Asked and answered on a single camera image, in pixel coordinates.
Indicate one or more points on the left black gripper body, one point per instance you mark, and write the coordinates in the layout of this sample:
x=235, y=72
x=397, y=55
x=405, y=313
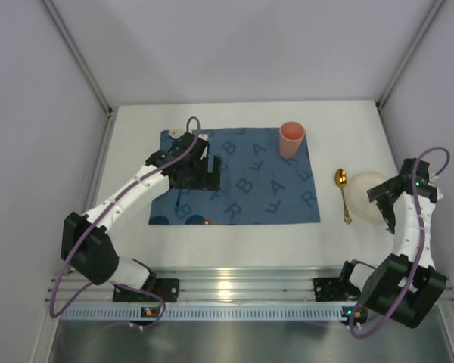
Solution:
x=198, y=178

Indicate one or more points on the aluminium frame post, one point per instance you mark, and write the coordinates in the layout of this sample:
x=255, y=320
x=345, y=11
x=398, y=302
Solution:
x=414, y=44
x=73, y=49

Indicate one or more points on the perforated grey cable duct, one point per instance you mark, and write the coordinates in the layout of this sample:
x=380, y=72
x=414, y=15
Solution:
x=208, y=313

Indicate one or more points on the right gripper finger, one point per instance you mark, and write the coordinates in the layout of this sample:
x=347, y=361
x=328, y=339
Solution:
x=386, y=192
x=384, y=204

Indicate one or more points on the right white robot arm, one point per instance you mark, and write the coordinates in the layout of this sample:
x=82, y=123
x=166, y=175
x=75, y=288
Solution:
x=406, y=284

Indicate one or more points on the left aluminium frame post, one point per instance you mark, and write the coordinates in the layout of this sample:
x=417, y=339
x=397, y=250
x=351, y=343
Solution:
x=73, y=49

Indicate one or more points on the cream round plate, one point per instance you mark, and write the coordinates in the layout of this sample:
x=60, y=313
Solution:
x=357, y=197

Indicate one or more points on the right aluminium frame post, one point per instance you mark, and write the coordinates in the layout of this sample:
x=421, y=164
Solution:
x=414, y=44

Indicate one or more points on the pink plastic cup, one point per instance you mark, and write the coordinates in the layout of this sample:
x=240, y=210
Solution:
x=291, y=135

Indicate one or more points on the blue letter placemat cloth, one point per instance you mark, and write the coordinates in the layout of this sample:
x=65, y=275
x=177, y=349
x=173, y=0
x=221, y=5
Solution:
x=257, y=186

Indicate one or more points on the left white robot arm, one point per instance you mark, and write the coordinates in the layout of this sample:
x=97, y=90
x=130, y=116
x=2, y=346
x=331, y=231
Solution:
x=88, y=239

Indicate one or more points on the gold metal fork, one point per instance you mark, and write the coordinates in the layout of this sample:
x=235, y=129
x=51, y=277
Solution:
x=340, y=179

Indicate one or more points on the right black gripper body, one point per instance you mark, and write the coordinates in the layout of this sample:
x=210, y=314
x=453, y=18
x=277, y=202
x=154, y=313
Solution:
x=383, y=197

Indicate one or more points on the aluminium mounting rail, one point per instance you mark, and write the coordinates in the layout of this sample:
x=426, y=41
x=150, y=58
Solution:
x=218, y=285

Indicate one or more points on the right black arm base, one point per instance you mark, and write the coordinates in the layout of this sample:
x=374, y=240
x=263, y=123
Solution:
x=334, y=290

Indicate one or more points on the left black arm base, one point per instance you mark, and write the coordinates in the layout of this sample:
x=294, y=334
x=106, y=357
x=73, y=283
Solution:
x=165, y=288

